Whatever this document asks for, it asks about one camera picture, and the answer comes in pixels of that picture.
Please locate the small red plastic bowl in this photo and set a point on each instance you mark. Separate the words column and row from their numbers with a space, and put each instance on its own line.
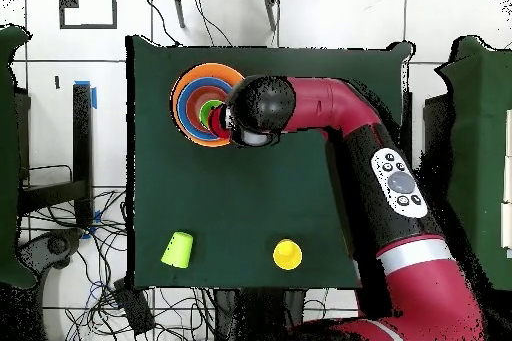
column 194, row 103

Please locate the blue plastic bowl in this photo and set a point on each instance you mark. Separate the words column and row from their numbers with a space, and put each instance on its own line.
column 182, row 109

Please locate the large orange plastic bowl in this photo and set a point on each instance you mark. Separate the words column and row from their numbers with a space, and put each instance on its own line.
column 208, row 71

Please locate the lime green plastic cup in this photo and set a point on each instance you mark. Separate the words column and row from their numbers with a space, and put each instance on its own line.
column 176, row 250

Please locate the yellow plastic cup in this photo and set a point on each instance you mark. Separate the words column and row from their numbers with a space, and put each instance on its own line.
column 287, row 254

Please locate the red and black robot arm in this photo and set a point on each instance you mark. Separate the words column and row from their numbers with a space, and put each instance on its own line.
column 360, row 117

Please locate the dark green tablecloth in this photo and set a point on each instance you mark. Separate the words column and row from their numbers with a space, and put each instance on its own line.
column 240, row 197

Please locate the blue tape strip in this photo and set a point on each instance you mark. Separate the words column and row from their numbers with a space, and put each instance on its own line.
column 94, row 99

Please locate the black metal bar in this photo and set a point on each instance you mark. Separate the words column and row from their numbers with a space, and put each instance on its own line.
column 407, row 109

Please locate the black power strip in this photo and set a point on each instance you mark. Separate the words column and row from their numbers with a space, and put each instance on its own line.
column 134, row 309

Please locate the black rounded stand foot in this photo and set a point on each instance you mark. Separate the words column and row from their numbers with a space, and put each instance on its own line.
column 58, row 245

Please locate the green cloth side table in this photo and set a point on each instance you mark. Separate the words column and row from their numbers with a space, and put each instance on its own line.
column 480, row 117
column 8, row 157

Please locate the white boxes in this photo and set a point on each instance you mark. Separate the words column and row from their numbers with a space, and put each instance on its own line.
column 507, row 221

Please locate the black metal stand frame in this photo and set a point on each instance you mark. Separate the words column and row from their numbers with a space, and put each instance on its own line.
column 82, row 137

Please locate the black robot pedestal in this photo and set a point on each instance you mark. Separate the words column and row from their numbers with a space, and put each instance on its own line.
column 260, row 317

